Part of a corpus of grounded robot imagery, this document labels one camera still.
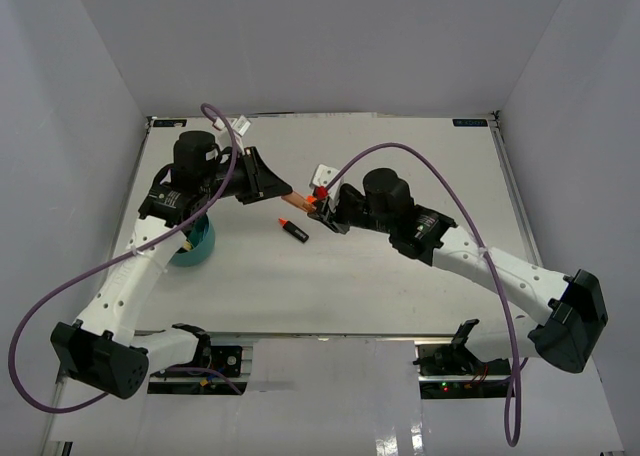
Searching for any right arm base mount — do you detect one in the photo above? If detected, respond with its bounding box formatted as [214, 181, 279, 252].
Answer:
[413, 319, 512, 400]

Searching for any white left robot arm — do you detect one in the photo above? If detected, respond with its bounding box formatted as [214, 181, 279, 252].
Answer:
[50, 131, 293, 399]

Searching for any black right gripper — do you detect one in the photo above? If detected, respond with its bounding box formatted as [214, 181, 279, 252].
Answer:
[307, 189, 394, 236]

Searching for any right aluminium table rail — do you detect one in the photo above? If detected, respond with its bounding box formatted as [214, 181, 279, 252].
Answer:
[489, 110, 556, 302]

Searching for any left aluminium table rail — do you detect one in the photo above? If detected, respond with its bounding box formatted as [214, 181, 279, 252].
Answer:
[39, 116, 154, 456]

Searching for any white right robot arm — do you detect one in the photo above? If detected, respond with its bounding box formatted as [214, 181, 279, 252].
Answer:
[309, 165, 608, 374]

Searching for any aluminium table rail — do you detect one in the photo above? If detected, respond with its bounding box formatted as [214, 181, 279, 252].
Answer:
[39, 116, 154, 456]
[489, 110, 556, 302]

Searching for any orange transparent highlighter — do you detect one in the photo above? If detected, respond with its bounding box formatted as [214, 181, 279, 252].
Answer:
[281, 191, 316, 214]

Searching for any right black logo sticker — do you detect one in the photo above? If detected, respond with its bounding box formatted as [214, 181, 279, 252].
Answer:
[452, 118, 488, 127]

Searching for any teal round divided organizer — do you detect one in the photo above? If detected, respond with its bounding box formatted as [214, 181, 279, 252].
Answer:
[169, 216, 216, 268]

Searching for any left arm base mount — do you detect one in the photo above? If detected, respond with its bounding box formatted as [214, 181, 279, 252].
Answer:
[147, 345, 253, 396]

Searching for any black highlighter orange cap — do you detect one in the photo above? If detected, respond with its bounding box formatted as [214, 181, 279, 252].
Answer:
[278, 218, 309, 243]

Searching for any black logo sticker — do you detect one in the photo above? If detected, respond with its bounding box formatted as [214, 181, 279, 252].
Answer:
[152, 119, 187, 128]
[452, 118, 488, 127]

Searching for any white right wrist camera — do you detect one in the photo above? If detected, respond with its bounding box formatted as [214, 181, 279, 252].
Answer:
[310, 164, 343, 199]

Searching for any left black logo sticker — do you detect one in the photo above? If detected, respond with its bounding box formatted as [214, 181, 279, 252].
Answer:
[152, 119, 187, 128]

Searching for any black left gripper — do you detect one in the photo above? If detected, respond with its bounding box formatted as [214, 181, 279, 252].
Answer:
[202, 147, 294, 205]

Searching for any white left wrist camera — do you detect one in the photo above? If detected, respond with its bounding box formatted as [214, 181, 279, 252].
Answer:
[213, 115, 251, 138]

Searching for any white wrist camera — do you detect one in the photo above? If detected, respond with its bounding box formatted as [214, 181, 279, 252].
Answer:
[310, 164, 343, 199]
[213, 115, 251, 138]

